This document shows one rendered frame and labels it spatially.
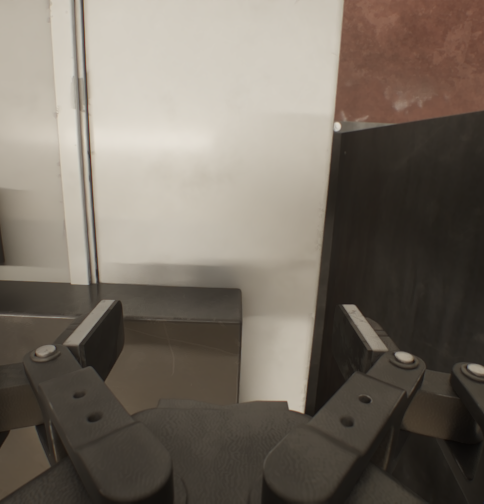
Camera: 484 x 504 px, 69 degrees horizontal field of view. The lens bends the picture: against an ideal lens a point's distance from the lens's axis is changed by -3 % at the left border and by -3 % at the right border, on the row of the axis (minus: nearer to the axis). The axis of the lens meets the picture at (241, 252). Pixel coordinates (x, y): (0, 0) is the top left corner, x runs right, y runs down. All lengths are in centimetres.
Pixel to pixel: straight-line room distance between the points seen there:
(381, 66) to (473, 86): 26
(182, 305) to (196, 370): 3
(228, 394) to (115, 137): 13
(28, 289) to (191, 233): 9
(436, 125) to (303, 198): 42
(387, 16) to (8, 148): 103
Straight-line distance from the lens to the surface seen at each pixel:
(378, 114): 109
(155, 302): 18
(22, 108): 21
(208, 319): 16
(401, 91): 111
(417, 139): 63
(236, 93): 18
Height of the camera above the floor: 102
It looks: 74 degrees down
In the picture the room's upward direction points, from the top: 178 degrees clockwise
